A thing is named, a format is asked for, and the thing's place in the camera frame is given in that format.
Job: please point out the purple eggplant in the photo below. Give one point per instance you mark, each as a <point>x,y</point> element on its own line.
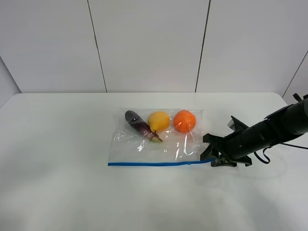
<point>140,126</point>

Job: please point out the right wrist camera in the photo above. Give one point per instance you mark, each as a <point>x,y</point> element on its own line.
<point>236,125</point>

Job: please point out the yellow pear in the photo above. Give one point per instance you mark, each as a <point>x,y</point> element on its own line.
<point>158,121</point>

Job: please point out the orange fruit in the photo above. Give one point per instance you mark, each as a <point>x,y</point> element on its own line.
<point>184,121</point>

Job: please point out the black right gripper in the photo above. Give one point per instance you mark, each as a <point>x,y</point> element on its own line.
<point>234,149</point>

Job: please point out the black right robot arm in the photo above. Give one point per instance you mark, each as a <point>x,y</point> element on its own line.
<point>280,127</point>

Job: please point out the clear zip bag blue zipper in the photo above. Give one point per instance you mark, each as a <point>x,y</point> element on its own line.
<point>129,148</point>

